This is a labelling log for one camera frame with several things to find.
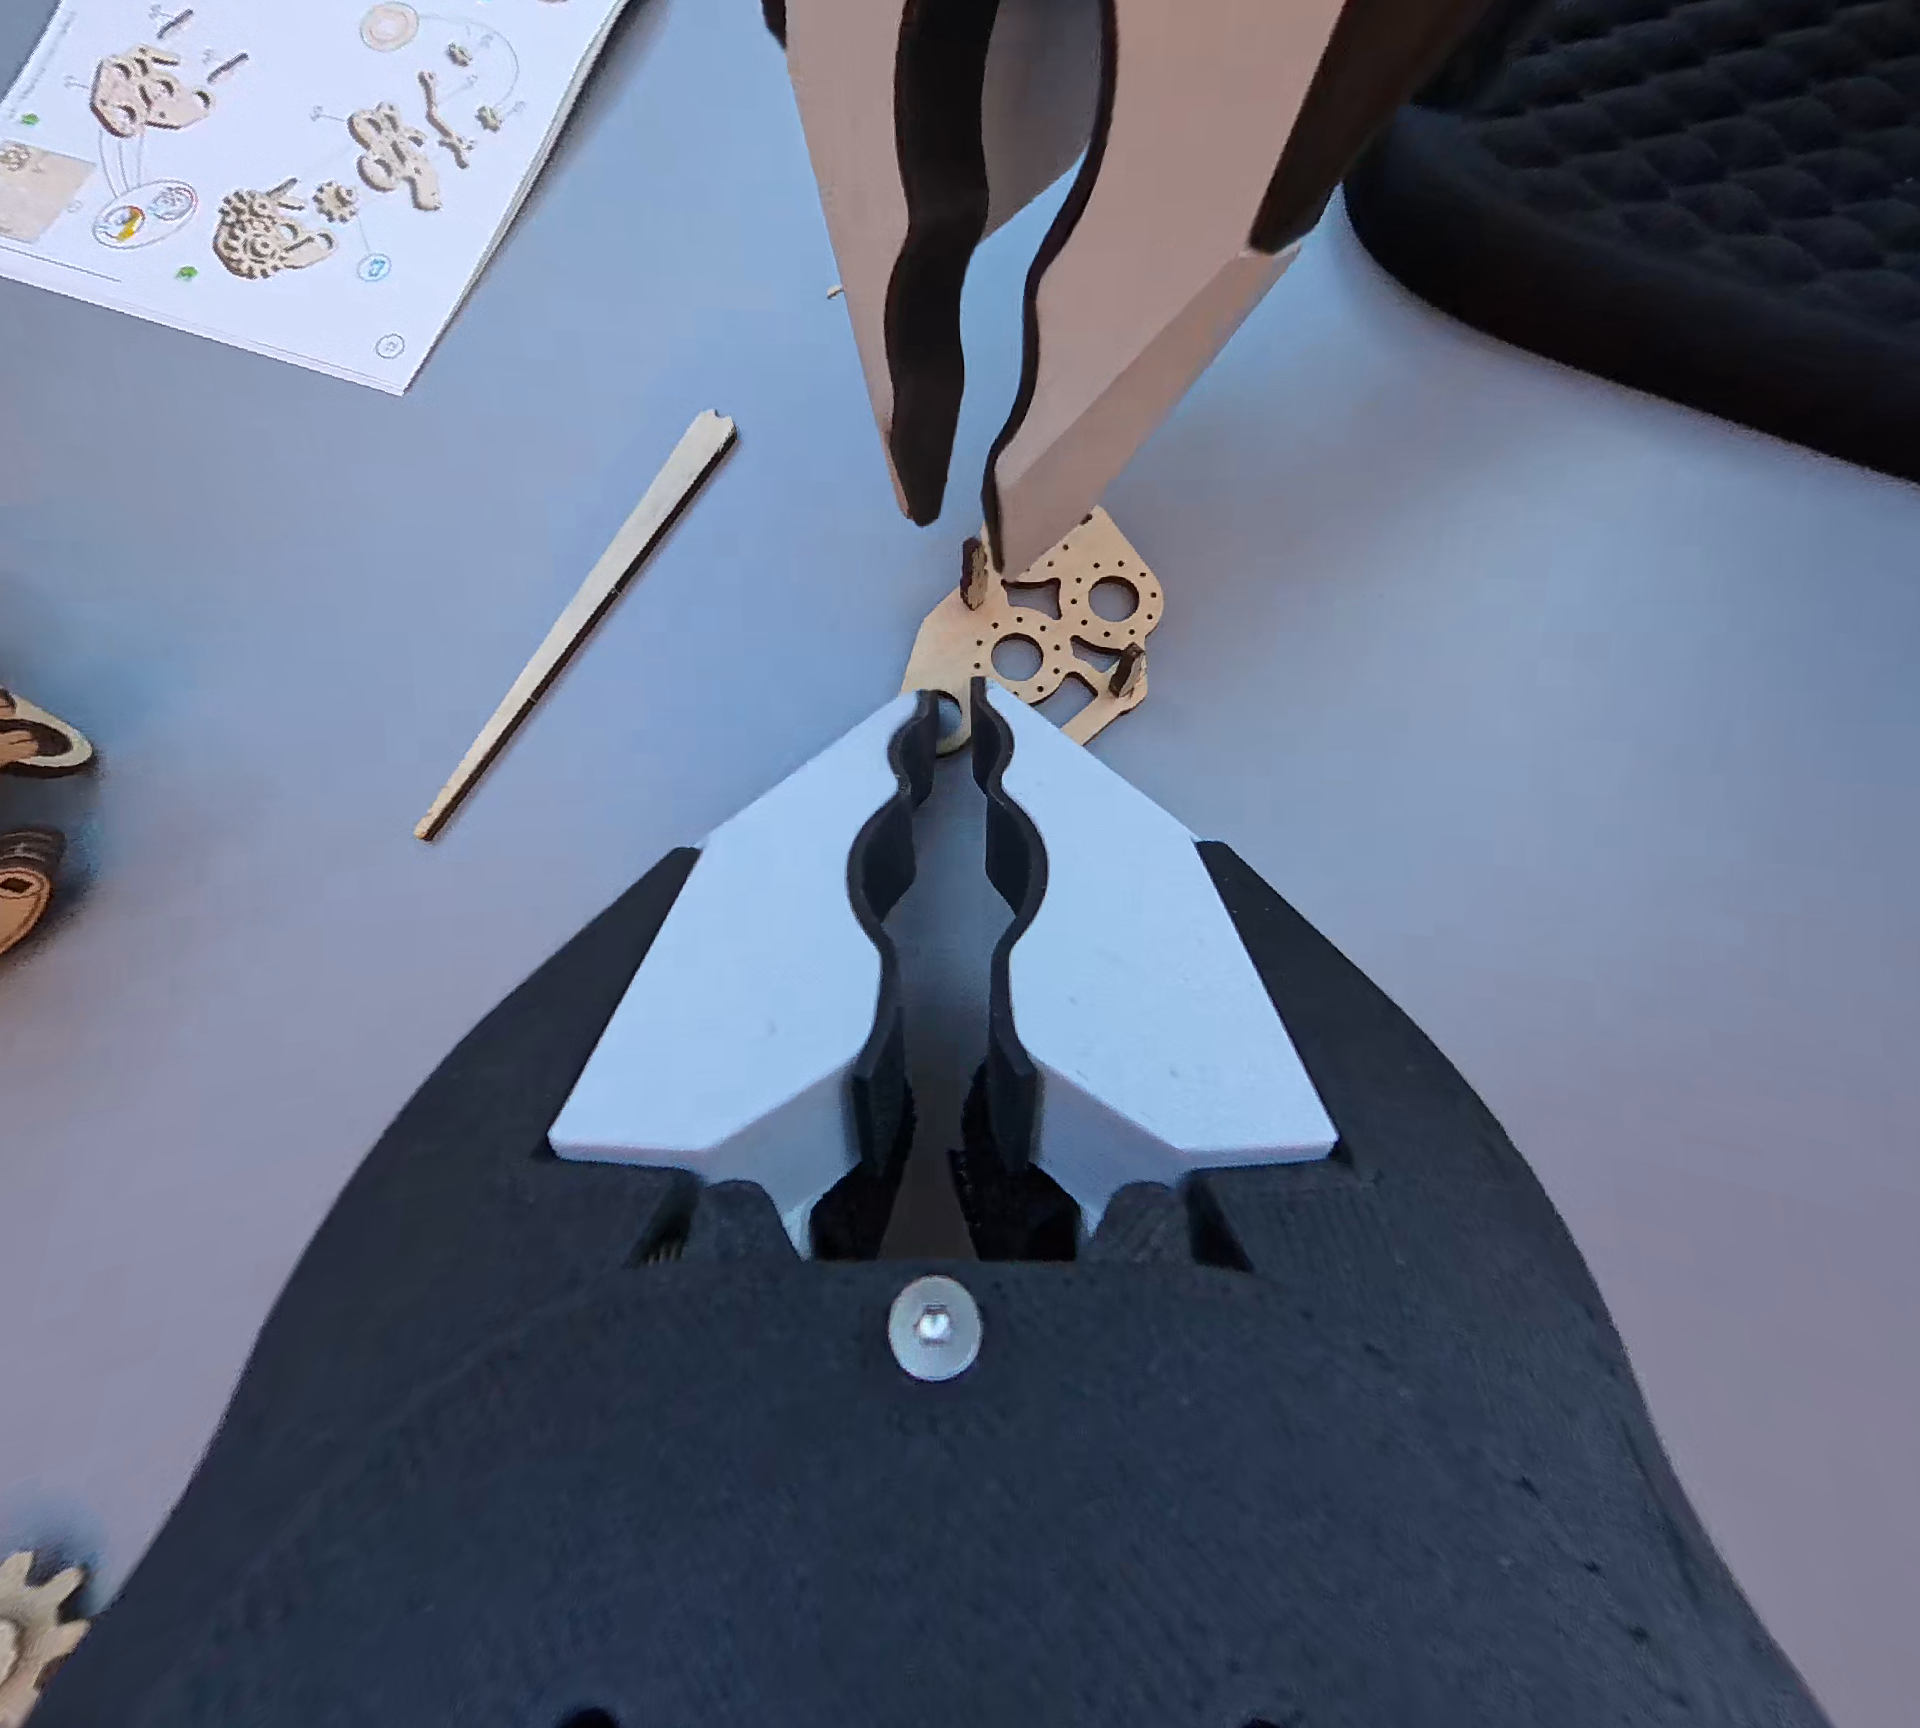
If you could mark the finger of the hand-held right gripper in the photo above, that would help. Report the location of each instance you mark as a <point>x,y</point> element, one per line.
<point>1231,34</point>
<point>841,34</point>

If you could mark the thin wooden stick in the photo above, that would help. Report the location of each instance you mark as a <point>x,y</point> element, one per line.
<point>580,624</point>

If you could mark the black quilted cushion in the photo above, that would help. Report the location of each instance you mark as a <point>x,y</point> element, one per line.
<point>1681,137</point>

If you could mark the white instruction booklet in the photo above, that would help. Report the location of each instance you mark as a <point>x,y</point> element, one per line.
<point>270,213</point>

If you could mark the grey desk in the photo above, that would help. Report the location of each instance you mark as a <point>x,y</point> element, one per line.
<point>1500,860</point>

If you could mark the small wooden gear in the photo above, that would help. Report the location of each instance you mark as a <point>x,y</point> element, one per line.
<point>38,1593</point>

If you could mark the small dark wooden peg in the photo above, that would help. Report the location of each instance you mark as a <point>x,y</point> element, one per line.
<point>971,571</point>
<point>1128,672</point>

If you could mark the wooden puzzle pieces left edge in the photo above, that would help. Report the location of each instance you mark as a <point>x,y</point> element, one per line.
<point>31,746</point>

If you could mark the perforated wooden plate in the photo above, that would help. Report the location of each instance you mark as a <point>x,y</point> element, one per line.
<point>940,642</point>

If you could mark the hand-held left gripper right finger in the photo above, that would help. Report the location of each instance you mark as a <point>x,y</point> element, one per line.
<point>1154,1010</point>

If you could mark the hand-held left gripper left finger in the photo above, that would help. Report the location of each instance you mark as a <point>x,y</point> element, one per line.
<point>734,1010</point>

